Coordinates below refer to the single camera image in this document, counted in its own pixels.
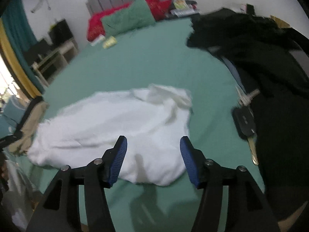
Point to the white paper packet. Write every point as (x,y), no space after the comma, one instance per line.
(97,40)

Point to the white bedside desk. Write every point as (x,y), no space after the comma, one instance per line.
(59,59)

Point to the black car key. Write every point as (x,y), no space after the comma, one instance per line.
(244,120)

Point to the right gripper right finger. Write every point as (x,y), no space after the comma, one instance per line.
(247,207)

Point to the yellow snack packet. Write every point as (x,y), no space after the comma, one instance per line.
(109,42)

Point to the black clothing pile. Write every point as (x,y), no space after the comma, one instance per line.
(259,50)

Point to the stack of books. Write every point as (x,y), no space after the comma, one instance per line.
(183,8)

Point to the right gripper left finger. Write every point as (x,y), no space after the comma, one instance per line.
(58,209)

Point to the beige trousers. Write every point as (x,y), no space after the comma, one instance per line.
(28,126)

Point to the white hooded sweatshirt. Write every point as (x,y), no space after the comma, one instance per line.
(153,120)

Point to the red blanket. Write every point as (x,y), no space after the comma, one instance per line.
(95,28)

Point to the teal and yellow curtain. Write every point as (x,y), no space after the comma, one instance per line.
(17,37)

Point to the green pillow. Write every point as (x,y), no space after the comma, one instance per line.
(136,15)

